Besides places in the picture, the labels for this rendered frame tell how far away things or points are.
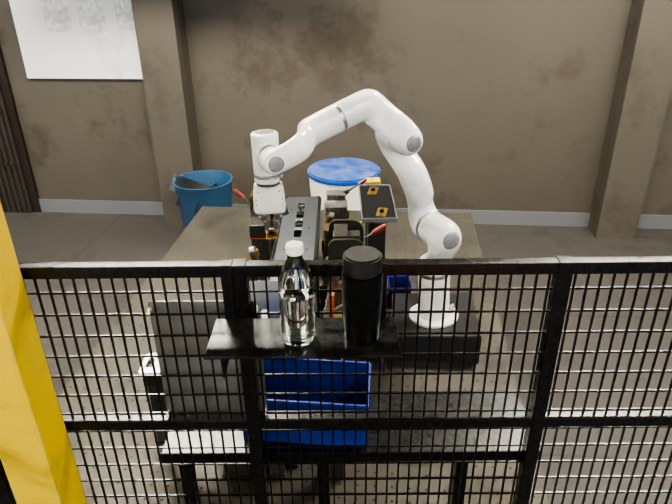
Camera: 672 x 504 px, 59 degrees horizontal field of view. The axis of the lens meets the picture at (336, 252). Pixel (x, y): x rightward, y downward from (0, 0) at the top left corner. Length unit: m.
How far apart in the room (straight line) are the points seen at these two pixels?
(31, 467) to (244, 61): 3.89
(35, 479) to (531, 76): 4.24
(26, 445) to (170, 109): 3.76
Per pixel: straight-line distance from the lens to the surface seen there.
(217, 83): 4.99
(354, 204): 4.25
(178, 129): 4.93
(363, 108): 1.91
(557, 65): 4.91
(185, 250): 3.19
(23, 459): 1.46
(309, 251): 2.41
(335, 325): 1.18
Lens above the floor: 2.09
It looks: 27 degrees down
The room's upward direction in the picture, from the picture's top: 1 degrees counter-clockwise
